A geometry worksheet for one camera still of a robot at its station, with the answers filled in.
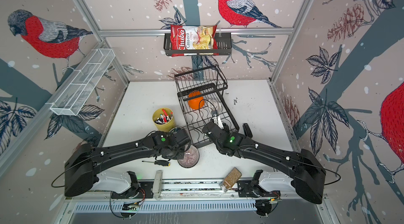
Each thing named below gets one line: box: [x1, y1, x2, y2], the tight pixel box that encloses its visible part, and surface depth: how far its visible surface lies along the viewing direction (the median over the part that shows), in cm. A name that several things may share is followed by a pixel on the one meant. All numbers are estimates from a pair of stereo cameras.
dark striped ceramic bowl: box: [177, 145, 200, 169], surface depth 81 cm
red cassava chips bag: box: [170, 24, 219, 57], surface depth 90 cm
